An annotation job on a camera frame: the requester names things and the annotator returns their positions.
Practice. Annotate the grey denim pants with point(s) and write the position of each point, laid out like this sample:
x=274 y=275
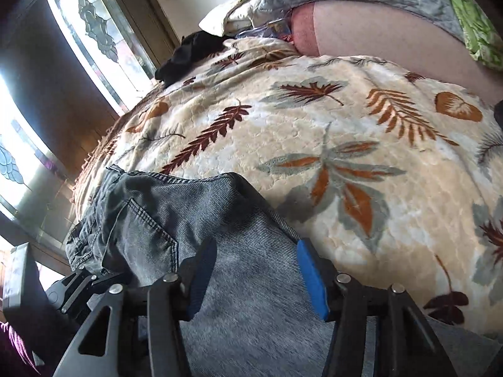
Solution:
x=256 y=318

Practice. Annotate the wooden stained glass door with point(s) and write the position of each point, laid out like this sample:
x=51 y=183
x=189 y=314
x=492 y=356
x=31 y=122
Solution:
x=69 y=70

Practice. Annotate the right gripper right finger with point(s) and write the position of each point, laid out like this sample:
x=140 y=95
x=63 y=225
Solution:
x=405 y=343

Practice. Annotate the black garment on sofa right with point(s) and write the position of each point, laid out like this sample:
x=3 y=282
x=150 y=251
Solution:
x=498 y=113

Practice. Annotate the leaf pattern blanket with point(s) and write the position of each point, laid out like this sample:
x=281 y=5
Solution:
x=396 y=177

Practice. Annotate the black garment on sofa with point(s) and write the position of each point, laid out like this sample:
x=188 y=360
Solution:
x=498 y=113
x=194 y=48

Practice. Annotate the black garment on sofa left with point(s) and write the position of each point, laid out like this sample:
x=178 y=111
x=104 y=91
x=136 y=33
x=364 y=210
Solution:
x=194 y=48

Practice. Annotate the person left hand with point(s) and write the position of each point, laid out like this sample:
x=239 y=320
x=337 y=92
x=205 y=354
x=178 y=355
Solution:
x=15 y=359

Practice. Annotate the white cream pillow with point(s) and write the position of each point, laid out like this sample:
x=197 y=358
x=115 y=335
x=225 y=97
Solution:
x=230 y=18

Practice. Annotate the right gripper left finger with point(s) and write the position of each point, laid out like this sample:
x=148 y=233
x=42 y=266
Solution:
x=136 y=331

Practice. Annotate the green patterned folded blanket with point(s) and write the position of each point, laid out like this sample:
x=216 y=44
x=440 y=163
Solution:
x=480 y=36

